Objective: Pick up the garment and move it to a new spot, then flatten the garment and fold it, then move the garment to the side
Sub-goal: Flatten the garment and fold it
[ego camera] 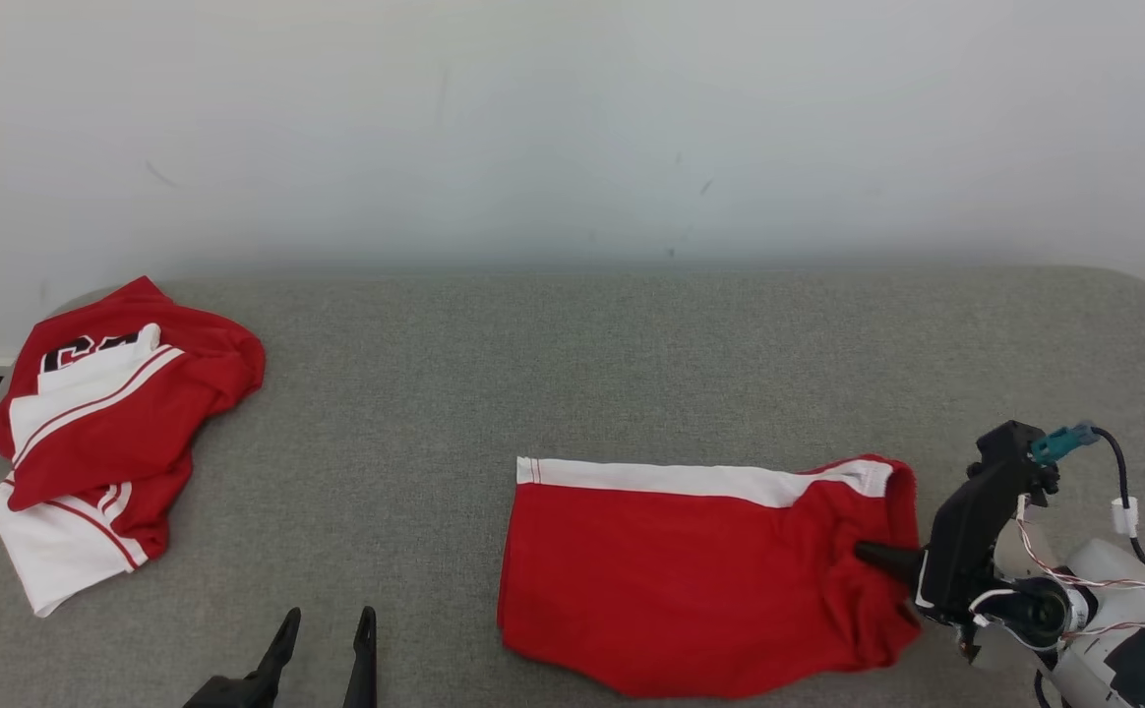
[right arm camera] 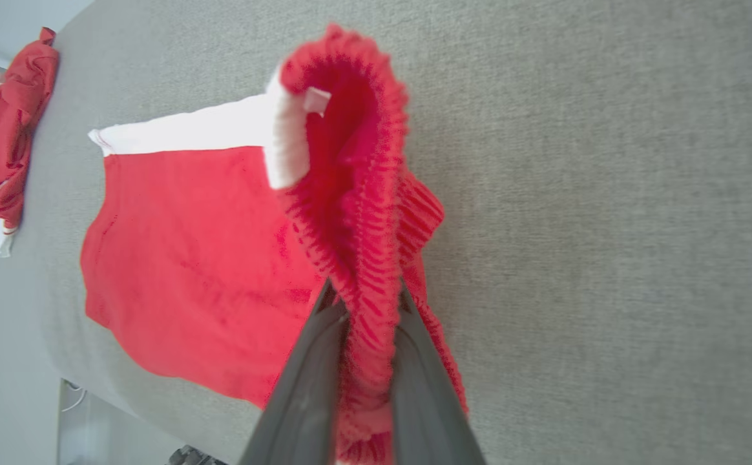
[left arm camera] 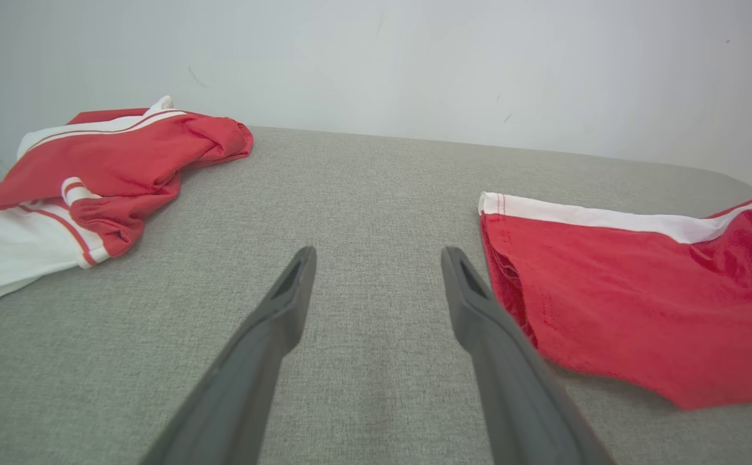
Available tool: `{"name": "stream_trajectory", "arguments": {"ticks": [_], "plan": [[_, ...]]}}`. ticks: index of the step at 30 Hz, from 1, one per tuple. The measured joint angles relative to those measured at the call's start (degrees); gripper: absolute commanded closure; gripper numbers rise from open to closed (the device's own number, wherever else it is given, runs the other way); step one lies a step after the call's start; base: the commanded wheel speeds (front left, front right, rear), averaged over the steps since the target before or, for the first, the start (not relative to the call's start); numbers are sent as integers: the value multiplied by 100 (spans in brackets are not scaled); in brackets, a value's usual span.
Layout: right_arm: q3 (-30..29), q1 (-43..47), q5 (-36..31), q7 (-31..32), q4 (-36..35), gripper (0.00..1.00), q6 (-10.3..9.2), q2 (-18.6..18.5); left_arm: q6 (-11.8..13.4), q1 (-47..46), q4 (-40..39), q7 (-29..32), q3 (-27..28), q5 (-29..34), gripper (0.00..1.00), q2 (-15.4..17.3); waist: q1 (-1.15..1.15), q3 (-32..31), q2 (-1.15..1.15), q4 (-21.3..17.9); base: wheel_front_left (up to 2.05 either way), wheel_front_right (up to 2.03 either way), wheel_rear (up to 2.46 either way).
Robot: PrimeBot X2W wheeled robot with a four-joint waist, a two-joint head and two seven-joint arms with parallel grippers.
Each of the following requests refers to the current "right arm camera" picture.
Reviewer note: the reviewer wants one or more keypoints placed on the red shorts white side stripe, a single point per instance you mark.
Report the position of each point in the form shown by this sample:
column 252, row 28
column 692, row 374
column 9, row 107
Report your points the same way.
column 188, row 258

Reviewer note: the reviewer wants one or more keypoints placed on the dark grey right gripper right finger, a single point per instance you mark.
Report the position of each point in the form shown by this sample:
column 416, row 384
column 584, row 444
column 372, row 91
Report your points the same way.
column 424, row 413

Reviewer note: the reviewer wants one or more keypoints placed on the grey robot base wheel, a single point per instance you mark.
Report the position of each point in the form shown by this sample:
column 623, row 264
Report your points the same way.
column 188, row 457

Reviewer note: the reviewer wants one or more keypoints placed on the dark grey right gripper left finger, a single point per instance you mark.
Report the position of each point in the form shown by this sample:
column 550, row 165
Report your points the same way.
column 305, row 400

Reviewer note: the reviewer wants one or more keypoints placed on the grey fabric sofa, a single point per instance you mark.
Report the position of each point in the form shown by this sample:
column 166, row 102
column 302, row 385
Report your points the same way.
column 608, row 226

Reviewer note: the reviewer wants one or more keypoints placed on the red Bulls 23 jersey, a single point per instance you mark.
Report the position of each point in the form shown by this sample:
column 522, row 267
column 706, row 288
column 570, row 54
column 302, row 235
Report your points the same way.
column 8, row 142

